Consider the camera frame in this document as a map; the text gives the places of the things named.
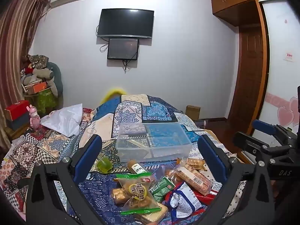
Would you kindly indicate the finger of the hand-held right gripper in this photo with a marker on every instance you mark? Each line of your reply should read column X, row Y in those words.
column 264, row 125
column 248, row 143

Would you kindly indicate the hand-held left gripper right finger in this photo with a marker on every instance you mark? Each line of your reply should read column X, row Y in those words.
column 212, row 155

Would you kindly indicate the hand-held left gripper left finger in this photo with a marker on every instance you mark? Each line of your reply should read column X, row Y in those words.
column 90, row 154

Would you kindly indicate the red snack packet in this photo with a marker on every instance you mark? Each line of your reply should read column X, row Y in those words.
column 206, row 198

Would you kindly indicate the blue white snack packet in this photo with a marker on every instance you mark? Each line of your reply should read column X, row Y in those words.
column 182, row 199

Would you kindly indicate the clear plastic storage box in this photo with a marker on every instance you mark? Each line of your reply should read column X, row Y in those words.
column 154, row 140

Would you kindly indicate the toast slice packet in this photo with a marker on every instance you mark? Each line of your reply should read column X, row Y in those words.
column 152, row 216

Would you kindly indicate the green jelly cup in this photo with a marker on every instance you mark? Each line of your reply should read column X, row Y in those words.
column 104, row 165

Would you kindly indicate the clear biscuit packet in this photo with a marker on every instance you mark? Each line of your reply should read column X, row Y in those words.
column 193, row 163

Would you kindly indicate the long biscuit packet with barcode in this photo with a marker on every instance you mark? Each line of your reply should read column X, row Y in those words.
column 194, row 180

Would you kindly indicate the small orange snack packet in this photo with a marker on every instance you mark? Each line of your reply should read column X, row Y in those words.
column 179, row 161

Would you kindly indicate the white pillow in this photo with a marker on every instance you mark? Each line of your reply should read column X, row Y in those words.
column 63, row 119

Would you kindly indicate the cardboard box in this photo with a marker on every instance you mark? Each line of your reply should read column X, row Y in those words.
column 193, row 113

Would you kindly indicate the brown tube snack white label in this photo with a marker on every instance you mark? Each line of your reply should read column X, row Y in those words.
column 136, row 167

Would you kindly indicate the small brown cake packet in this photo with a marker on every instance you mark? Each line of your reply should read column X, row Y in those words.
column 118, row 195

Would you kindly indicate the wooden door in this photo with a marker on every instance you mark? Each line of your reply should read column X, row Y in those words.
column 250, row 75

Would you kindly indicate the round cookie bag yellow label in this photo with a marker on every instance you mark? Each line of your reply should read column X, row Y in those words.
column 137, row 189

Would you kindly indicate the blue patchwork quilt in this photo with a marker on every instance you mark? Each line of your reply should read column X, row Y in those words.
column 131, row 112

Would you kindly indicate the green snack packet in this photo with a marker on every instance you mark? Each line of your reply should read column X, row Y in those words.
column 161, row 187

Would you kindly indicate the yellow curved object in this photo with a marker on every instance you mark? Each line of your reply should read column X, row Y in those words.
column 114, row 93

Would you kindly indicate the pink toy figure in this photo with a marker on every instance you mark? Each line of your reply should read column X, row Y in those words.
column 34, row 118

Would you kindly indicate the red white sticker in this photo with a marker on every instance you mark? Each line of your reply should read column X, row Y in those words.
column 289, row 56

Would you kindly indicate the grey box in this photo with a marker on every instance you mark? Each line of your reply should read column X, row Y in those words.
column 18, row 123

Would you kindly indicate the grey green bolster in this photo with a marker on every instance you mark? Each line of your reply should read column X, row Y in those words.
column 57, row 79

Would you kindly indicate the orange box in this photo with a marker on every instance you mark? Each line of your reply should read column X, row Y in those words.
column 36, row 88

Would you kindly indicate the red box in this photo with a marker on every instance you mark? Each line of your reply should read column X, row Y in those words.
column 17, row 109

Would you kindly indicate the white wardrobe sliding door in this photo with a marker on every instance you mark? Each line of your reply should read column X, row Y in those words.
column 281, row 39

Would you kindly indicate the grey stuffed toy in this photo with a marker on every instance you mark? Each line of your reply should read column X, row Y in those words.
column 43, row 74

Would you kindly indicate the patterned folded cloth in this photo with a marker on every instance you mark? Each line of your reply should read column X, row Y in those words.
column 37, row 60

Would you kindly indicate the wooden overhead cabinet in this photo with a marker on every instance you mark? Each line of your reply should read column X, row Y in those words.
column 234, row 4

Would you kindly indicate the brown striped curtain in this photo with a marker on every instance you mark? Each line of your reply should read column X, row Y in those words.
column 16, row 39

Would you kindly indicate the small wall monitor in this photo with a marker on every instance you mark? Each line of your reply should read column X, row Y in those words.
column 123, row 49

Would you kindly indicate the wall television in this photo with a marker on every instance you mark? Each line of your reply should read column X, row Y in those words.
column 125, row 23

